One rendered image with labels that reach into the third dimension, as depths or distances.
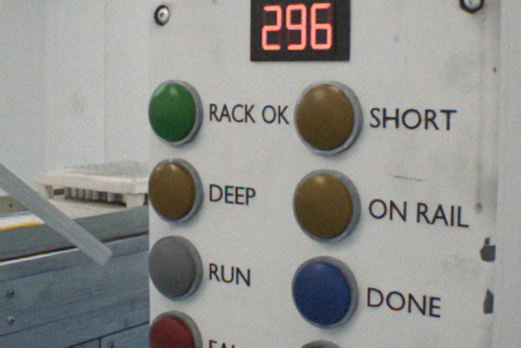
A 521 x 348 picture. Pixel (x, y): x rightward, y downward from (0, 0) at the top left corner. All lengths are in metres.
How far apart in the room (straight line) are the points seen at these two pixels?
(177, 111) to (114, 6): 6.14
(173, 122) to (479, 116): 0.14
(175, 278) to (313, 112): 0.11
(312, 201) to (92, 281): 0.96
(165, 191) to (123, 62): 6.02
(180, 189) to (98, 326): 1.00
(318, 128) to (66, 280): 0.94
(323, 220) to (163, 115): 0.09
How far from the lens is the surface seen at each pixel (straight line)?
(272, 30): 0.37
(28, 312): 1.22
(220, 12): 0.39
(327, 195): 0.35
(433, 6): 0.33
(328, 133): 0.35
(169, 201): 0.40
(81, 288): 1.29
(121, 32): 6.44
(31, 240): 1.20
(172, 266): 0.40
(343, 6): 0.35
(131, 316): 1.44
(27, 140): 7.12
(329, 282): 0.35
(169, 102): 0.39
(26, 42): 7.11
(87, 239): 1.13
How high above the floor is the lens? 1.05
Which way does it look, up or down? 3 degrees down
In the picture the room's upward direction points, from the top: straight up
